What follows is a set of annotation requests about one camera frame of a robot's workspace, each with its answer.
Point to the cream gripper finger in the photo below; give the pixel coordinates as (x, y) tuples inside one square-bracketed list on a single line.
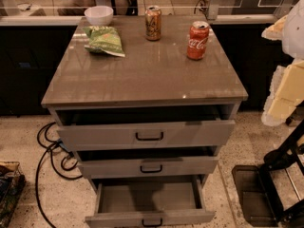
[(274, 32), (286, 93)]

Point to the grey drawer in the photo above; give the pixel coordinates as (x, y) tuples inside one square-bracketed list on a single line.
[(146, 135), (149, 202), (134, 163)]

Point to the gold soda can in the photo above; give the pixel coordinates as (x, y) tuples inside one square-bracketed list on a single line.
[(153, 23)]

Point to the bottom grey drawer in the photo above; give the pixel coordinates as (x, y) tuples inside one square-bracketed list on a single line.
[(149, 202)]

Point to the basket with items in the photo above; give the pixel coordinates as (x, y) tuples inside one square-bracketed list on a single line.
[(12, 182)]

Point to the white bowl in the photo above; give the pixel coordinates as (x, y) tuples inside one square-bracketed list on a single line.
[(99, 15)]

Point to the middle grey drawer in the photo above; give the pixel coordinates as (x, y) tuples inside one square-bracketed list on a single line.
[(134, 163)]

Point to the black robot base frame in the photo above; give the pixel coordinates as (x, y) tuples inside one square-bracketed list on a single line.
[(260, 203)]

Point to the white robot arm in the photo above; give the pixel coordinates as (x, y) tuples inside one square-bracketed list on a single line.
[(293, 32)]

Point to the top grey drawer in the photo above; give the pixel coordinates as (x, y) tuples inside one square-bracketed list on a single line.
[(146, 135)]

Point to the grey drawer cabinet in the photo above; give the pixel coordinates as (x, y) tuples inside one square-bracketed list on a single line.
[(155, 82)]

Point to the green jalapeno chip bag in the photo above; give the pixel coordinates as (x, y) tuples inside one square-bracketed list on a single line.
[(104, 39)]

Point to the red coca-cola can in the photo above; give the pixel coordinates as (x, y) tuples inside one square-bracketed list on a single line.
[(198, 37)]

